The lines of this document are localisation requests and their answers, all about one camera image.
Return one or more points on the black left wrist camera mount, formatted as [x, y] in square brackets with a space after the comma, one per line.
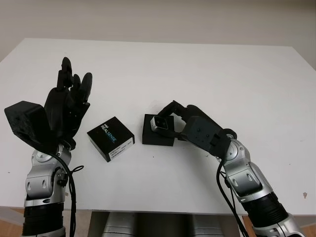
[24, 121]

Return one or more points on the small silver depth camera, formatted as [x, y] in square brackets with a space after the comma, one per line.
[163, 123]

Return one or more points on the black RealSense box lid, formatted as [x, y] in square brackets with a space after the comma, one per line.
[108, 134]

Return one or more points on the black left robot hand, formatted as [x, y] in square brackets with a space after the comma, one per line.
[59, 111]

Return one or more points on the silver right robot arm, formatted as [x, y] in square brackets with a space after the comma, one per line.
[249, 172]

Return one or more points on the black box base with foam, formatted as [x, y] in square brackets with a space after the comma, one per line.
[153, 139]

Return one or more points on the grey and black robot torso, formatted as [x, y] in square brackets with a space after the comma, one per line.
[160, 225]

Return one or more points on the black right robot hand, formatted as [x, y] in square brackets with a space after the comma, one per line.
[195, 111]

